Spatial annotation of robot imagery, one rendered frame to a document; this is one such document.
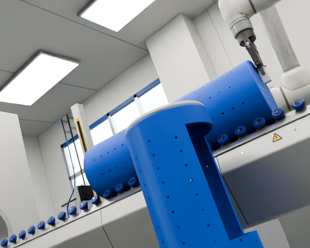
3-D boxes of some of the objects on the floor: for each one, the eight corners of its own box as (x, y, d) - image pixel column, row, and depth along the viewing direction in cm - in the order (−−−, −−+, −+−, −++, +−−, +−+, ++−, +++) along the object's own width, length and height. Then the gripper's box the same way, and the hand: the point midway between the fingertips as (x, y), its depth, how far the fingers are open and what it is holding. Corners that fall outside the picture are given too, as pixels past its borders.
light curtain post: (154, 393, 186) (76, 108, 242) (164, 391, 184) (82, 104, 239) (148, 399, 181) (70, 107, 237) (158, 397, 179) (76, 103, 234)
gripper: (248, 23, 144) (273, 73, 136) (257, 35, 155) (280, 81, 147) (232, 34, 147) (255, 82, 139) (241, 44, 158) (263, 90, 150)
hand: (264, 75), depth 145 cm, fingers closed, pressing on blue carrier
